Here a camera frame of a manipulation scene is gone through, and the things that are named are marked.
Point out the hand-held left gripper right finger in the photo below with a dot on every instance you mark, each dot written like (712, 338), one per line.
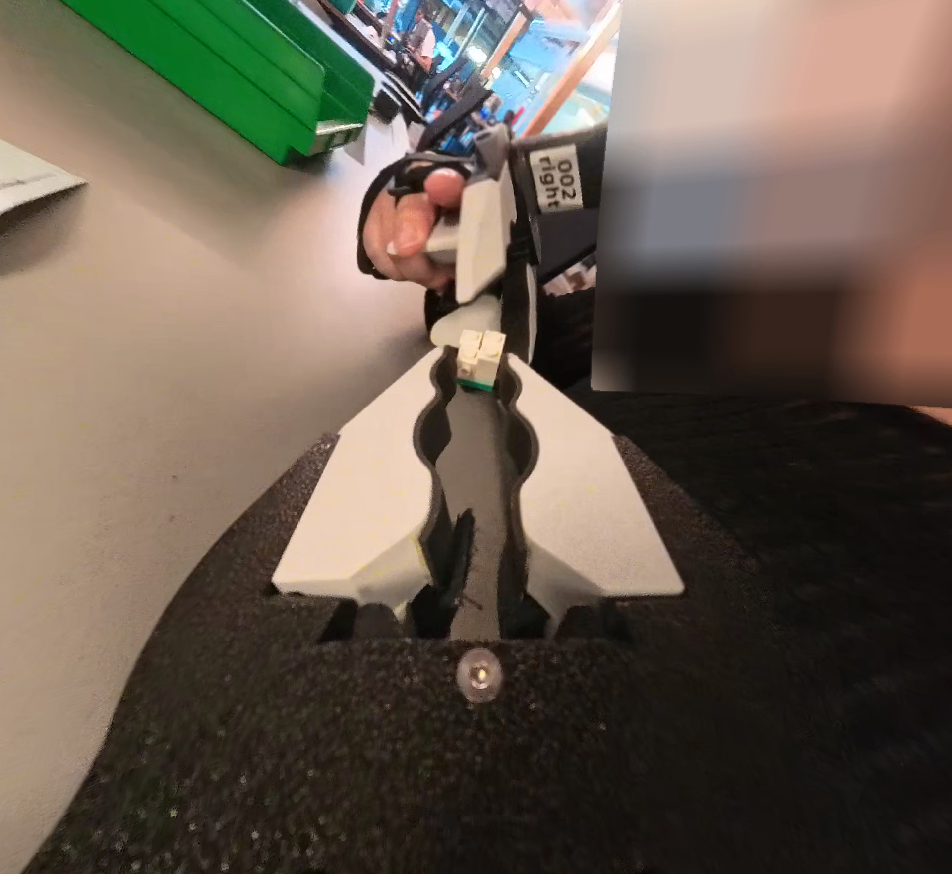
(595, 509)

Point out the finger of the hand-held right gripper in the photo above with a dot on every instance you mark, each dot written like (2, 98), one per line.
(515, 309)
(483, 234)

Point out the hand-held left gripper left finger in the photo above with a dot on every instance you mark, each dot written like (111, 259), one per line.
(357, 509)

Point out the green and white lego assembly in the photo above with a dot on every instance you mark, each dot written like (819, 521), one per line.
(480, 361)

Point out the lego instruction booklet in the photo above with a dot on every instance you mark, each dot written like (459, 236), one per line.
(30, 175)

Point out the person's right hand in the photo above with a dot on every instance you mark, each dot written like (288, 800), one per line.
(401, 227)

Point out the person's black sweater torso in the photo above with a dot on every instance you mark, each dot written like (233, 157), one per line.
(855, 487)

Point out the green plastic bin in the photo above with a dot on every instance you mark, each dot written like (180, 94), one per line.
(223, 56)

